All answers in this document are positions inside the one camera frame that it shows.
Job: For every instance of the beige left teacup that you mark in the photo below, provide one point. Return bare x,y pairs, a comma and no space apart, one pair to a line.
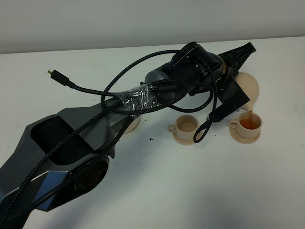
184,121

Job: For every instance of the beige teapot saucer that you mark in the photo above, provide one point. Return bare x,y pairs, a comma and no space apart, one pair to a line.
133,125

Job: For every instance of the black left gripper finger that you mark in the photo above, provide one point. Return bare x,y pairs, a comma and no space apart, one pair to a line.
242,53

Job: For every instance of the beige teacup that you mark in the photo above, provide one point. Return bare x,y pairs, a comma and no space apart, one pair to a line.
184,121
248,124

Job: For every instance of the beige ceramic teapot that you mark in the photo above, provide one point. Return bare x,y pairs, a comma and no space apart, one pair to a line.
250,87

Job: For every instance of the beige left cup saucer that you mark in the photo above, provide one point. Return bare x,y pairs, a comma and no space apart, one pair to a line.
184,136

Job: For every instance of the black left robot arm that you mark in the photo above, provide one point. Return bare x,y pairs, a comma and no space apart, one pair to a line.
66,155

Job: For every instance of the beige cup saucer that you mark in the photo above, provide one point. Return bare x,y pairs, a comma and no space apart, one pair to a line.
241,139
184,136

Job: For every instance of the beige right cup saucer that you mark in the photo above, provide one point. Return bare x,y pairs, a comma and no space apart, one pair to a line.
241,139

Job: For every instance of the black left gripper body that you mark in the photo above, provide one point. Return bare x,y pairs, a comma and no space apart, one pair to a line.
227,69

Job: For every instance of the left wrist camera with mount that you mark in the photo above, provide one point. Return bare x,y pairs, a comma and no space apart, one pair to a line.
232,98

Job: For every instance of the beige right teacup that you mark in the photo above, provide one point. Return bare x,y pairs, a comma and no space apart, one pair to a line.
248,124

